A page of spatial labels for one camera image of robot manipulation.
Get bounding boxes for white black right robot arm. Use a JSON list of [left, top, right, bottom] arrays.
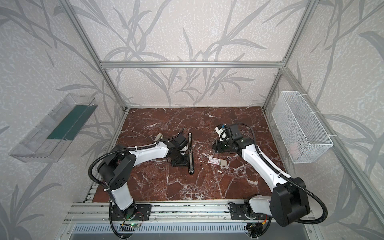
[[213, 124, 329, 227]]

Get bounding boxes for green circuit board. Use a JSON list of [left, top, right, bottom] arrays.
[[121, 222, 142, 232]]

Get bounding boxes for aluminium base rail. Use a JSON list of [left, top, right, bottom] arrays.
[[55, 185, 323, 240]]

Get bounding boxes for aluminium frame profiles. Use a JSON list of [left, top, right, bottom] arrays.
[[59, 1, 384, 224]]

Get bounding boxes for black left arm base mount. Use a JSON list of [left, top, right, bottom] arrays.
[[109, 204, 152, 221]]

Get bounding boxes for clear plastic wall tray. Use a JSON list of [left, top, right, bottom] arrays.
[[9, 94, 98, 163]]

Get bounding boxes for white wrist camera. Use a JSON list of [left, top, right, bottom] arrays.
[[180, 144, 189, 155], [215, 125, 228, 141]]

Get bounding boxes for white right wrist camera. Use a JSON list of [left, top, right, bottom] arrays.
[[215, 125, 228, 141]]

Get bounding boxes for pink object in basket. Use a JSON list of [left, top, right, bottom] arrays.
[[288, 143, 301, 159]]

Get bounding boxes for white wire mesh basket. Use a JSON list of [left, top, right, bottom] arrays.
[[272, 91, 334, 164]]

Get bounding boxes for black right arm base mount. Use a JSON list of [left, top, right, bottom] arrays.
[[227, 202, 270, 221]]

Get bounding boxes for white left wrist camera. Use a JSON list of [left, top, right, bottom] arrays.
[[180, 144, 189, 155]]

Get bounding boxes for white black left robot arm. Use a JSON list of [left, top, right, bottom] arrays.
[[88, 132, 192, 212]]

